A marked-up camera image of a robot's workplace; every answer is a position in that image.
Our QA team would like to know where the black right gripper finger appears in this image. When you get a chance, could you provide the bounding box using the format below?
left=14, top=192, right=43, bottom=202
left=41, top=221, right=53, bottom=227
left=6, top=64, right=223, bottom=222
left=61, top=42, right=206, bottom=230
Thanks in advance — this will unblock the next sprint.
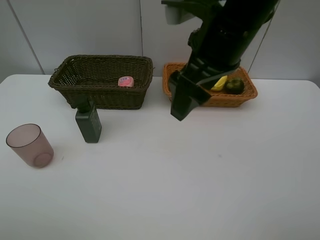
left=169, top=71, right=211, bottom=121

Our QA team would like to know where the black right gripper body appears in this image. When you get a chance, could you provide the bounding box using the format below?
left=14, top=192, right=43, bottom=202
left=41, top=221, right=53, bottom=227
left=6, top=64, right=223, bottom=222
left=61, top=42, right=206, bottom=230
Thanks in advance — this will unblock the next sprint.
left=180, top=14, right=260, bottom=88

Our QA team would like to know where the yellow lemon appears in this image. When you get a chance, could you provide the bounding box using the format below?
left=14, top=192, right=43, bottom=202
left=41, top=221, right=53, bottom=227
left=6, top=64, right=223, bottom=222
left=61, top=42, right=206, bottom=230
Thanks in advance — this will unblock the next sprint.
left=211, top=75, right=228, bottom=92

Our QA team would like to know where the pink lotion bottle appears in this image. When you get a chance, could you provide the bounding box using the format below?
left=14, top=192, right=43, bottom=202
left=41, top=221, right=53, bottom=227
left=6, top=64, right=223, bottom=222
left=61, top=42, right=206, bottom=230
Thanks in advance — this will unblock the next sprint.
left=118, top=76, right=135, bottom=88

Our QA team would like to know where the dark green pump bottle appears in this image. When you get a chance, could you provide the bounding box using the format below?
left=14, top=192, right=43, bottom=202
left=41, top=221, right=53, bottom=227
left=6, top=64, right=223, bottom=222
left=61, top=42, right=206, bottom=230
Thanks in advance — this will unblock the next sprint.
left=74, top=95, right=102, bottom=144

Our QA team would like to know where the translucent pink plastic cup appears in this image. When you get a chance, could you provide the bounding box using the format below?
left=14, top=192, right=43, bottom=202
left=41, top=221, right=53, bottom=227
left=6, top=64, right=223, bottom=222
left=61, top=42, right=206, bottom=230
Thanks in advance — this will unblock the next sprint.
left=5, top=123, right=54, bottom=168

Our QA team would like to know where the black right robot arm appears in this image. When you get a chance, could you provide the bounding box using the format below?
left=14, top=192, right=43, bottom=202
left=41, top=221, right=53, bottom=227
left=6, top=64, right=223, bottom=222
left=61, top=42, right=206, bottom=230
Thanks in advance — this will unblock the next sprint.
left=161, top=0, right=278, bottom=121

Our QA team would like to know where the orange wicker basket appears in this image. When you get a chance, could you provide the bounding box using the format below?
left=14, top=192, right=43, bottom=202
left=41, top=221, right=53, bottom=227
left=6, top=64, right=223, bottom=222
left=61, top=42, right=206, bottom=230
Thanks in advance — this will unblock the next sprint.
left=162, top=62, right=258, bottom=108

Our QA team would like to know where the dark brown wicker basket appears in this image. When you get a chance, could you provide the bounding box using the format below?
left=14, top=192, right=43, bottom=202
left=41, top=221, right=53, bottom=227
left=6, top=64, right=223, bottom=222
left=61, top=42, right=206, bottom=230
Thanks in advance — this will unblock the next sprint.
left=48, top=54, right=154, bottom=110

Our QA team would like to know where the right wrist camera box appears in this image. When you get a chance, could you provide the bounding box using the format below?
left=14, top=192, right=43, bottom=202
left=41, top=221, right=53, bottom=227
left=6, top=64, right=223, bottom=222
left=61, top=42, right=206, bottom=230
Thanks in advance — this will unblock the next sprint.
left=161, top=0, right=208, bottom=25

